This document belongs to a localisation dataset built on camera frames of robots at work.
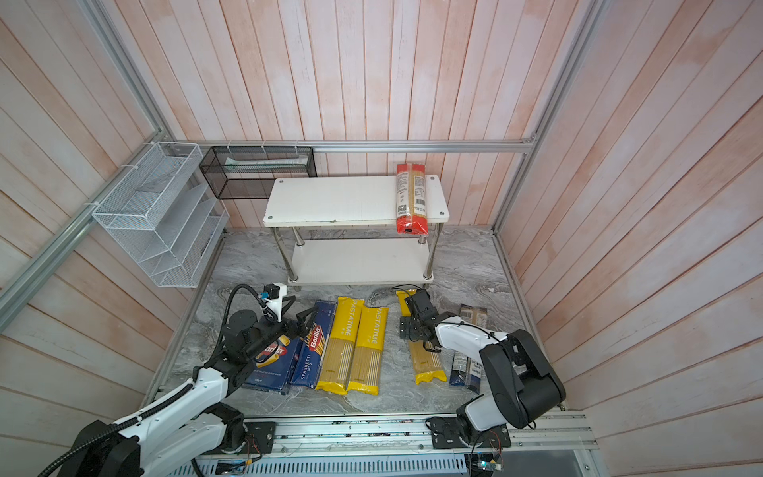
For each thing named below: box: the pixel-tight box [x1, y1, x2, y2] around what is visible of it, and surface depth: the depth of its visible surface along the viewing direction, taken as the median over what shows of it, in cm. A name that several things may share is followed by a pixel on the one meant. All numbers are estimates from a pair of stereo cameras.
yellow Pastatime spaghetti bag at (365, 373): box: [346, 306, 389, 396], surface depth 87 cm
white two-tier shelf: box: [262, 174, 451, 286], surface depth 88 cm
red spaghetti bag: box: [395, 162, 430, 236], surface depth 77 cm
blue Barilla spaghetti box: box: [292, 300, 337, 389], surface depth 85 cm
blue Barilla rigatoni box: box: [244, 334, 303, 395], surface depth 80 cm
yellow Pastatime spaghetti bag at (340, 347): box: [314, 297, 364, 395], surface depth 88 cm
